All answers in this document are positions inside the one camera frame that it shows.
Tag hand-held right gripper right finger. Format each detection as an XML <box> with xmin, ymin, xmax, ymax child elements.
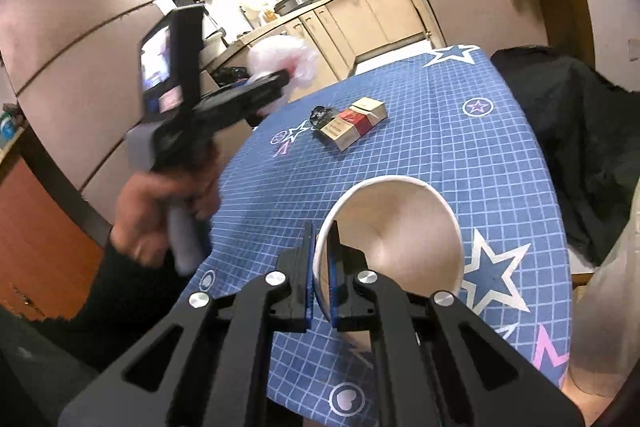
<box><xmin>327</xmin><ymin>221</ymin><xmax>586</xmax><ymax>427</ymax></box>

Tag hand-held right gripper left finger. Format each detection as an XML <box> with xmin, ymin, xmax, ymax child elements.
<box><xmin>59</xmin><ymin>222</ymin><xmax>318</xmax><ymax>427</ymax></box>

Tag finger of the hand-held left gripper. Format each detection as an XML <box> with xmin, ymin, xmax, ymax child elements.
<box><xmin>200</xmin><ymin>69</ymin><xmax>291</xmax><ymax>128</ymax></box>

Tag clear plastic bag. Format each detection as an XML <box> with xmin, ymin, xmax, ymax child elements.
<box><xmin>247</xmin><ymin>34</ymin><xmax>321</xmax><ymax>112</ymax></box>

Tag orange print paper cup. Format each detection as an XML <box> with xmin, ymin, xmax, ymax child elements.
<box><xmin>314</xmin><ymin>176</ymin><xmax>473</xmax><ymax>353</ymax></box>

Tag person's left forearm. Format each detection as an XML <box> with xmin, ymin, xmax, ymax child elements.
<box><xmin>70</xmin><ymin>232</ymin><xmax>201</xmax><ymax>333</ymax></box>

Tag black trash bag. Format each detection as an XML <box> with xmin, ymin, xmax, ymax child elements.
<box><xmin>212</xmin><ymin>66</ymin><xmax>251</xmax><ymax>86</ymax></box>

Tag person's left hand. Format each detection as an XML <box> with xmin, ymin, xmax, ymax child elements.
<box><xmin>109</xmin><ymin>167</ymin><xmax>223</xmax><ymax>268</ymax></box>

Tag small black object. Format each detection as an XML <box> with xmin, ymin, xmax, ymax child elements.
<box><xmin>310</xmin><ymin>105</ymin><xmax>335</xmax><ymax>130</ymax></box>

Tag white round board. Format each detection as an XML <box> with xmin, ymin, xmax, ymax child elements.
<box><xmin>239</xmin><ymin>0</ymin><xmax>266</xmax><ymax>28</ymax></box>

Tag round electric griddle pan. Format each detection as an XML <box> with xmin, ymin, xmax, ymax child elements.
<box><xmin>274</xmin><ymin>0</ymin><xmax>310</xmax><ymax>16</ymax></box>

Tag red white cigarette pack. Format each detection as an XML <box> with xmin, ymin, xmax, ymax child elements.
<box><xmin>315</xmin><ymin>109</ymin><xmax>377</xmax><ymax>152</ymax></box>

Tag beige refrigerator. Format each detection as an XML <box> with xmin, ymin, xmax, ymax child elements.
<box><xmin>0</xmin><ymin>0</ymin><xmax>221</xmax><ymax>228</ymax></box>

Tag tan cigarette pack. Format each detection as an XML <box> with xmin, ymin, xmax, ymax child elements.
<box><xmin>350</xmin><ymin>98</ymin><xmax>388</xmax><ymax>130</ymax></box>

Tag beige kitchen base cabinets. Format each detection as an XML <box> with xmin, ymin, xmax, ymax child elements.
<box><xmin>235</xmin><ymin>0</ymin><xmax>431</xmax><ymax>80</ymax></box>

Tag blue checkered star tablecloth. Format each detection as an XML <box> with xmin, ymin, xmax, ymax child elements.
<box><xmin>177</xmin><ymin>43</ymin><xmax>573</xmax><ymax>423</ymax></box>

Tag teal plastic container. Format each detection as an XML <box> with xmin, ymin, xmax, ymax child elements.
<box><xmin>0</xmin><ymin>102</ymin><xmax>26</xmax><ymax>152</ymax></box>

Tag orange wooden cabinet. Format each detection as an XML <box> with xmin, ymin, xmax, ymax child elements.
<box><xmin>0</xmin><ymin>152</ymin><xmax>108</xmax><ymax>323</ymax></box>

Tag black jacket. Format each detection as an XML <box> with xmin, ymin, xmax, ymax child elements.
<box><xmin>490</xmin><ymin>47</ymin><xmax>640</xmax><ymax>268</ymax></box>

